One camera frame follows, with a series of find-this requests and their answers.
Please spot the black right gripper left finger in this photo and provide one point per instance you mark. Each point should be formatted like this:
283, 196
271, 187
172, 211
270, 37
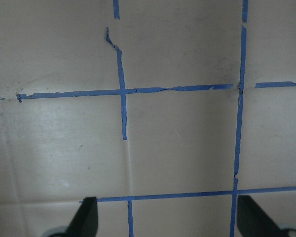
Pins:
85, 221

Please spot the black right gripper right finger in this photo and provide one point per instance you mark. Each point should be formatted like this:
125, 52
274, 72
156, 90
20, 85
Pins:
252, 221

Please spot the brown paper table cover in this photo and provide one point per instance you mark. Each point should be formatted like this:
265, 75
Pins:
165, 110

